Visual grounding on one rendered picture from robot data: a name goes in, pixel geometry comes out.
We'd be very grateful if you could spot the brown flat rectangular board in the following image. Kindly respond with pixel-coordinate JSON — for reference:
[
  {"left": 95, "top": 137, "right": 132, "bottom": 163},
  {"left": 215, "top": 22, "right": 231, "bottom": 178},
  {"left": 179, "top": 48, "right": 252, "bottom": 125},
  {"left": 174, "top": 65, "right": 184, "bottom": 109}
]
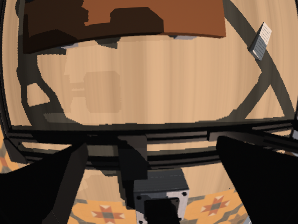
[{"left": 23, "top": 0, "right": 226, "bottom": 54}]

